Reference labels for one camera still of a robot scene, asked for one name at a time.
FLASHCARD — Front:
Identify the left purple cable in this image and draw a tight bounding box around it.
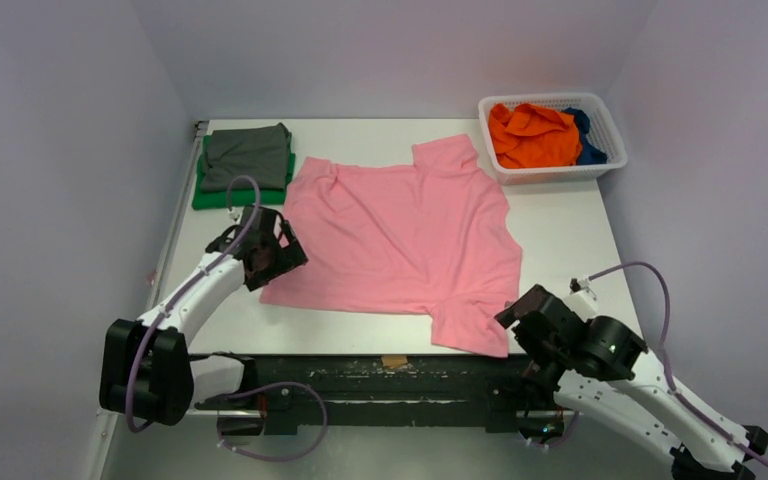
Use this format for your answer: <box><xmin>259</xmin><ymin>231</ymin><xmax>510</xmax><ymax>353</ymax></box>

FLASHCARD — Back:
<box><xmin>124</xmin><ymin>174</ymin><xmax>262</xmax><ymax>435</ymax></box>

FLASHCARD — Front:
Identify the folded grey t shirt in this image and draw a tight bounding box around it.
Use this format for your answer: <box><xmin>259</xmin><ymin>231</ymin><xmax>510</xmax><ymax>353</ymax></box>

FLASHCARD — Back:
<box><xmin>200</xmin><ymin>123</ymin><xmax>292</xmax><ymax>193</ymax></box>

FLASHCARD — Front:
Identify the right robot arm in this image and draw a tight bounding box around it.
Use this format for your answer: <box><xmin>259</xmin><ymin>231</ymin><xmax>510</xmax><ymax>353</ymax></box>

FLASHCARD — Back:
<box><xmin>495</xmin><ymin>284</ymin><xmax>768</xmax><ymax>479</ymax></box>

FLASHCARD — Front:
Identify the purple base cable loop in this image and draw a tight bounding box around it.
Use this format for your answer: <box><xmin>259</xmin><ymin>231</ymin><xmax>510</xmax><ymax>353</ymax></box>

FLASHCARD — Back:
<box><xmin>216</xmin><ymin>381</ymin><xmax>328</xmax><ymax>464</ymax></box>

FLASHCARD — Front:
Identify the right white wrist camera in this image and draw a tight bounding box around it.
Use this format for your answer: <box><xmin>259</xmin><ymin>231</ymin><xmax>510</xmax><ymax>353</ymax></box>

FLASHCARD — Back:
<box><xmin>563</xmin><ymin>277</ymin><xmax>598</xmax><ymax>321</ymax></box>

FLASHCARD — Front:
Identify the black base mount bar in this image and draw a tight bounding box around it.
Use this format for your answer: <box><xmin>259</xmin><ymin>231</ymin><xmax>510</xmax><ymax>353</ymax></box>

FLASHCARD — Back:
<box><xmin>195</xmin><ymin>354</ymin><xmax>556</xmax><ymax>435</ymax></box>

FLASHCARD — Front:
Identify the pink t shirt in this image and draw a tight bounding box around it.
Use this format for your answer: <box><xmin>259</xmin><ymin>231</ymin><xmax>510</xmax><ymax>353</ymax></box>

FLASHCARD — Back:
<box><xmin>260</xmin><ymin>134</ymin><xmax>522</xmax><ymax>358</ymax></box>

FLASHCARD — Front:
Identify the blue t shirt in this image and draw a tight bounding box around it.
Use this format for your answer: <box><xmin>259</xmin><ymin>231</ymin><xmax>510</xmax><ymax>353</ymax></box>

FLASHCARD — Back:
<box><xmin>563</xmin><ymin>108</ymin><xmax>608</xmax><ymax>166</ymax></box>

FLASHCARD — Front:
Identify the brown tape piece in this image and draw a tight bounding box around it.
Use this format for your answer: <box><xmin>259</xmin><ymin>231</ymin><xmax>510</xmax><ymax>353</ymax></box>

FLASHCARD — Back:
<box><xmin>381</xmin><ymin>355</ymin><xmax>409</xmax><ymax>369</ymax></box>

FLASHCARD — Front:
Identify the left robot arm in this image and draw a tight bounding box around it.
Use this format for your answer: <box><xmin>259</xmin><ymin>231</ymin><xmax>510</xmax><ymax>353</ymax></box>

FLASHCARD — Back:
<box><xmin>99</xmin><ymin>205</ymin><xmax>307</xmax><ymax>430</ymax></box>

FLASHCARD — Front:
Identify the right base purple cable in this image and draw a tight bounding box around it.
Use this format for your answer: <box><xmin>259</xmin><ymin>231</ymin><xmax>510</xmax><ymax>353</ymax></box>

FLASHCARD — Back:
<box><xmin>524</xmin><ymin>410</ymin><xmax>581</xmax><ymax>452</ymax></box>

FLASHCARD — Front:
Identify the folded green t shirt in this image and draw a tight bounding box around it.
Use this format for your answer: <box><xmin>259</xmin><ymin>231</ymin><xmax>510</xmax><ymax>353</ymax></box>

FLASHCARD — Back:
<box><xmin>191</xmin><ymin>135</ymin><xmax>297</xmax><ymax>211</ymax></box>

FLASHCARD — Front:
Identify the aluminium frame rail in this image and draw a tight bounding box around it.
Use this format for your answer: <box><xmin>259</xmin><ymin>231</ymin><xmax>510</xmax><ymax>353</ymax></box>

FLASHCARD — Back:
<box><xmin>78</xmin><ymin>120</ymin><xmax>209</xmax><ymax>479</ymax></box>

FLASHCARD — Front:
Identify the white plastic basket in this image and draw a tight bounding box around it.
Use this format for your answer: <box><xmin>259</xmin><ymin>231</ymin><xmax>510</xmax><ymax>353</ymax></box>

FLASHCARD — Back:
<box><xmin>478</xmin><ymin>92</ymin><xmax>628</xmax><ymax>185</ymax></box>

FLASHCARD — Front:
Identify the orange t shirt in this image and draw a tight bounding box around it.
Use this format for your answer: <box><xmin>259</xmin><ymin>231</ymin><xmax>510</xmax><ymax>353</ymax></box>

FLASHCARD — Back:
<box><xmin>487</xmin><ymin>103</ymin><xmax>583</xmax><ymax>169</ymax></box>

